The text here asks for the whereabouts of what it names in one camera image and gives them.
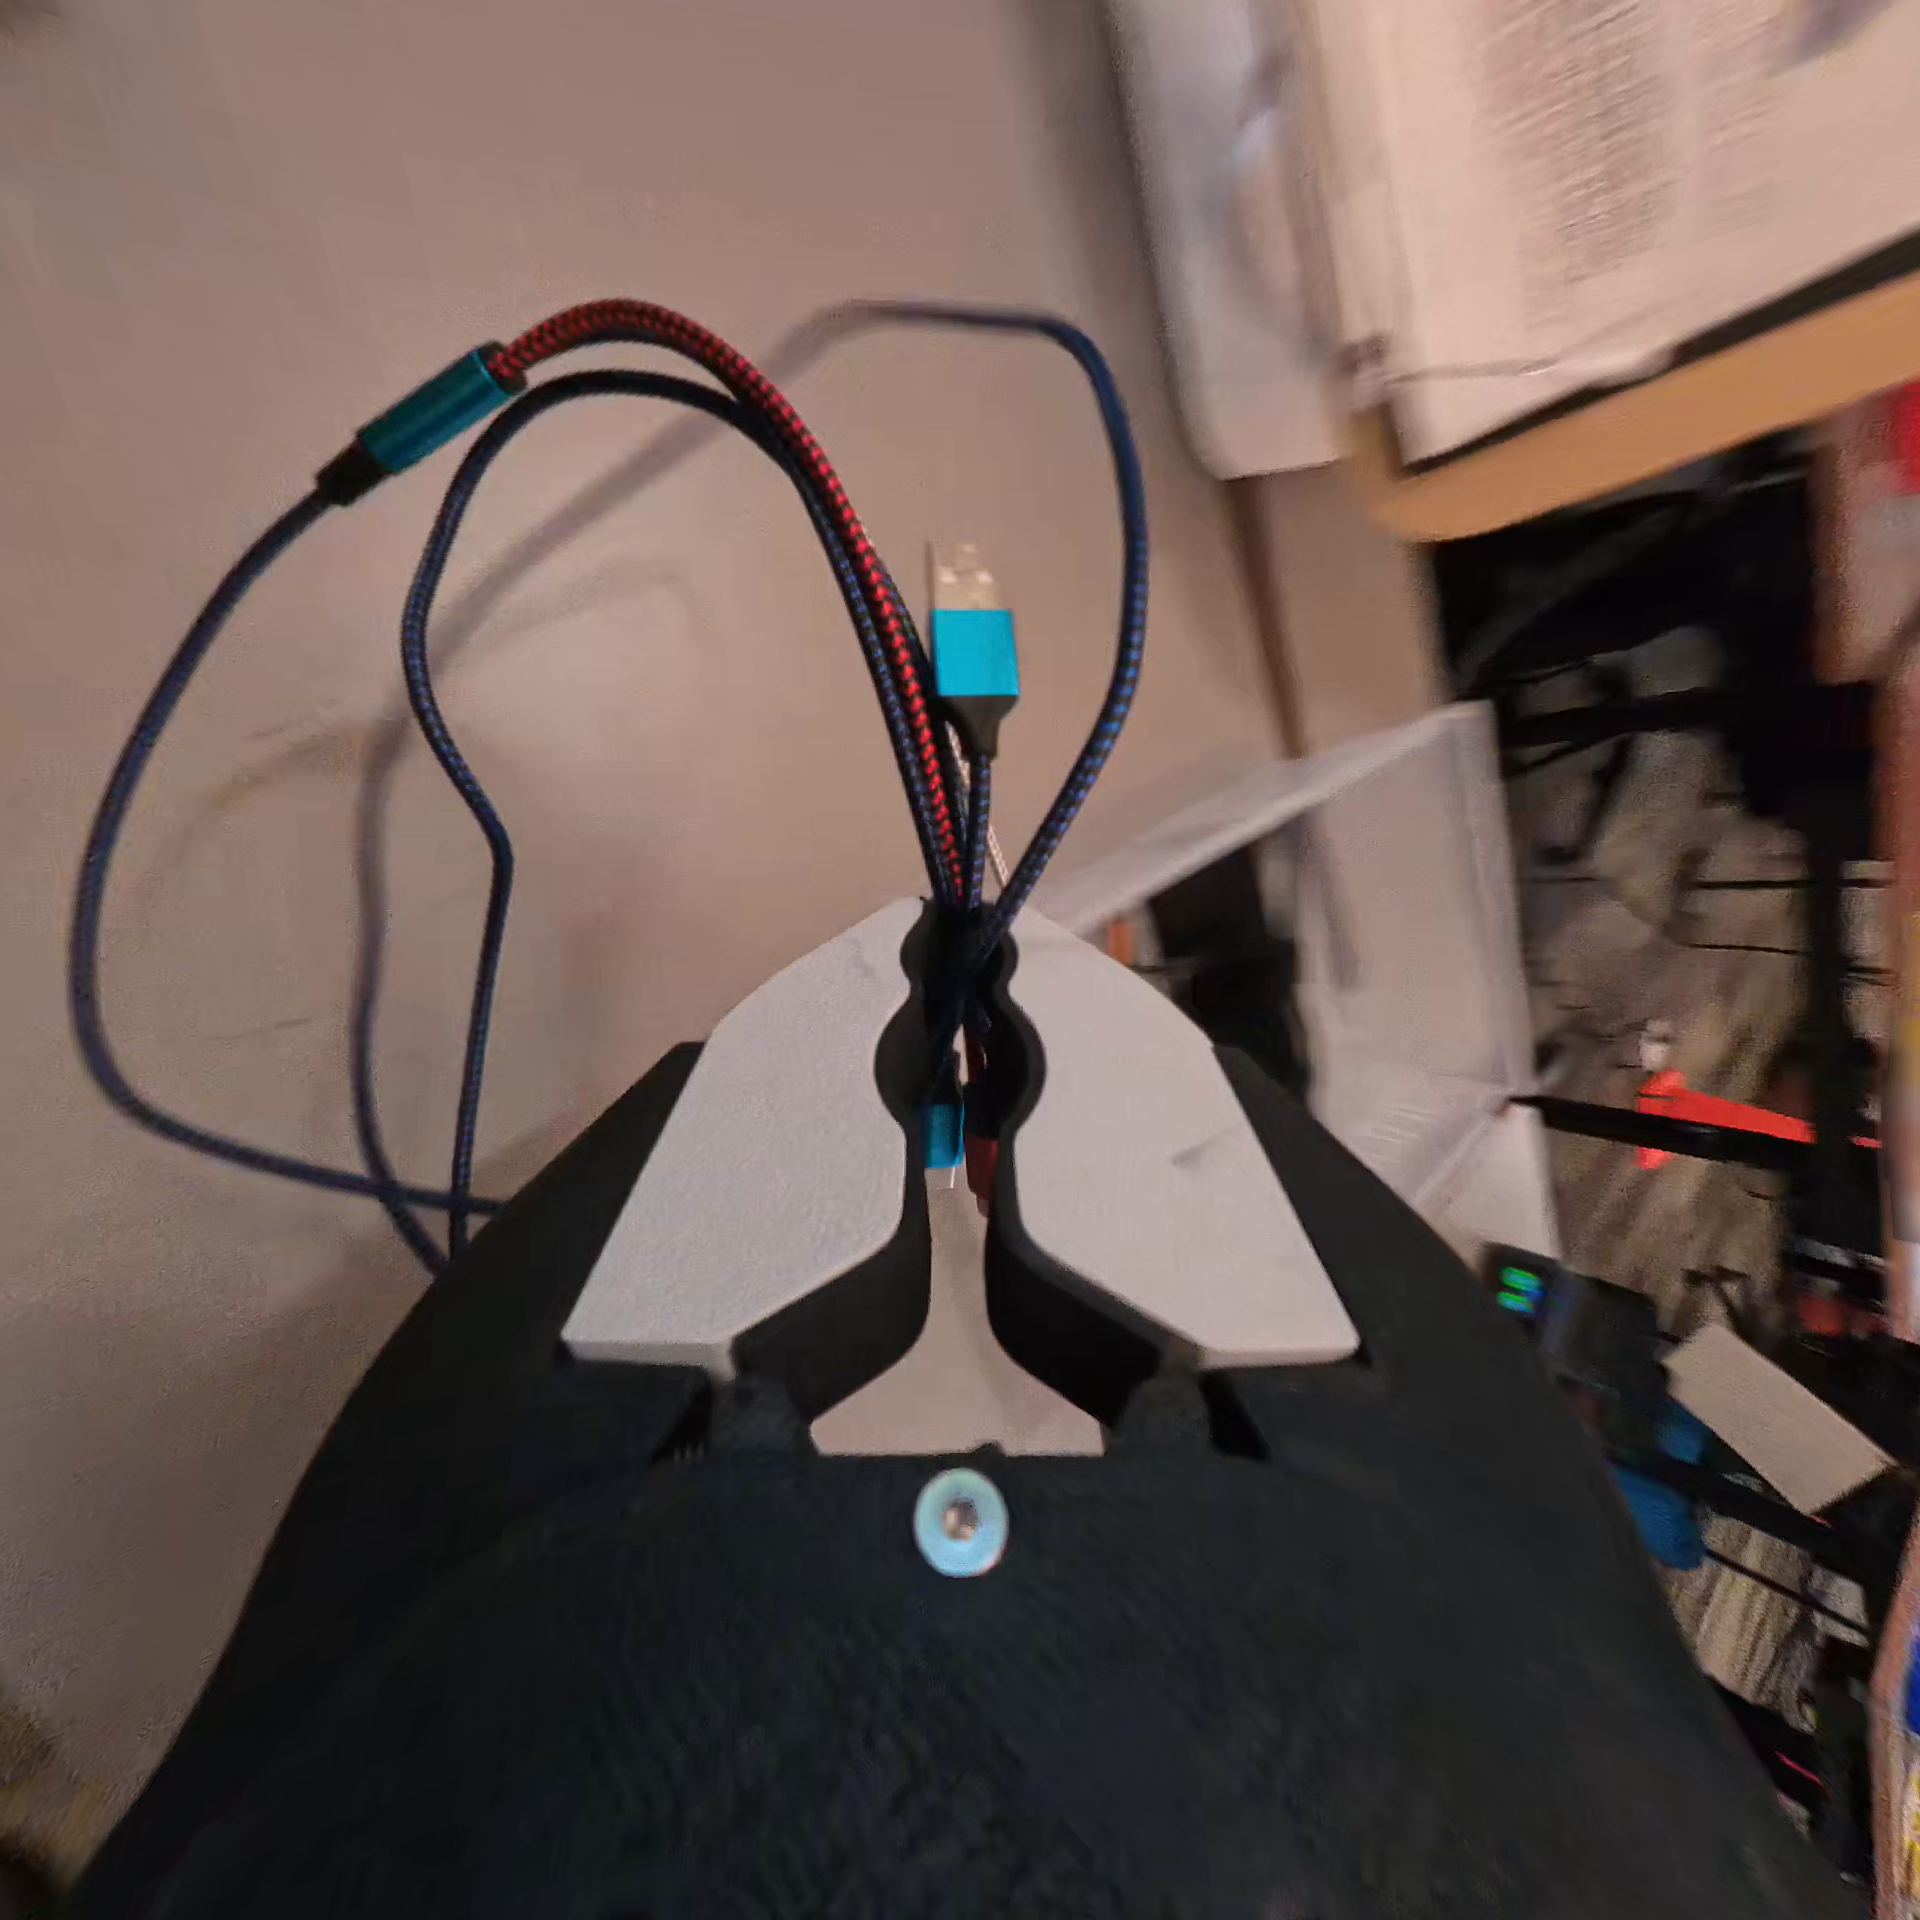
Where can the black device green lights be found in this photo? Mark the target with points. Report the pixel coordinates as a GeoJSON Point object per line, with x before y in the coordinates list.
{"type": "Point", "coordinates": [1575, 1320]}

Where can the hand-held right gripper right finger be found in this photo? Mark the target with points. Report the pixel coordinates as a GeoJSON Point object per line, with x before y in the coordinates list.
{"type": "Point", "coordinates": [1184, 1200]}

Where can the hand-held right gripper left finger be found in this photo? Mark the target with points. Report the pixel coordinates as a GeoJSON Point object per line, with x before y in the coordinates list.
{"type": "Point", "coordinates": [750, 1200]}

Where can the instruction sheet board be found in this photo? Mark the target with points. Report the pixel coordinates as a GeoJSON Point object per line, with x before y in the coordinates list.
{"type": "Point", "coordinates": [1500, 180]}

